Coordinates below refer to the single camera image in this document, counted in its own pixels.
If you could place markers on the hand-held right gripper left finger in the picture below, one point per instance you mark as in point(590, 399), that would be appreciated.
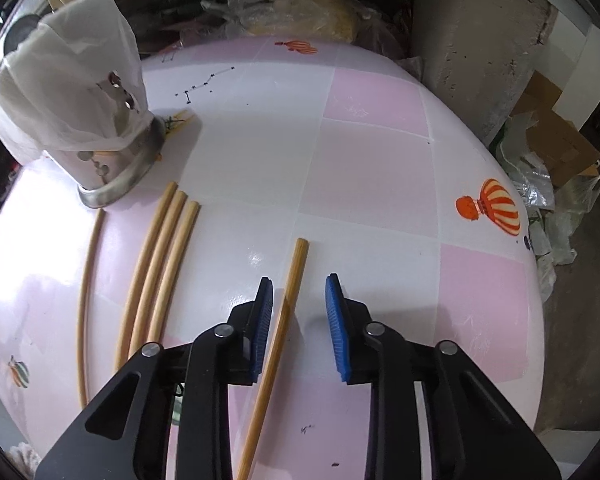
point(260, 330)

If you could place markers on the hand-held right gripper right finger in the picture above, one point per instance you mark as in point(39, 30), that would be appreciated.
point(337, 330)

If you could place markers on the metal perforated utensil holder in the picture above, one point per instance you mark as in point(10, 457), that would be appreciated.
point(115, 170)

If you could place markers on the translucent white plastic bag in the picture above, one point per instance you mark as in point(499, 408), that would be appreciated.
point(65, 70)

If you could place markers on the crumpled plastic bags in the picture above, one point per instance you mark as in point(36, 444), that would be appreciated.
point(550, 200)

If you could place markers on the brown cardboard box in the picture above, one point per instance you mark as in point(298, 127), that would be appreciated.
point(555, 130)

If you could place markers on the concrete counter support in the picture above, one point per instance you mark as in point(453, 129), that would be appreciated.
point(470, 50)

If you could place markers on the yellow filled plastic bag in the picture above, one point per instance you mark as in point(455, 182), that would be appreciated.
point(300, 10)

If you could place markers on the beige cup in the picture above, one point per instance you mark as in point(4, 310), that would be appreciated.
point(62, 0)

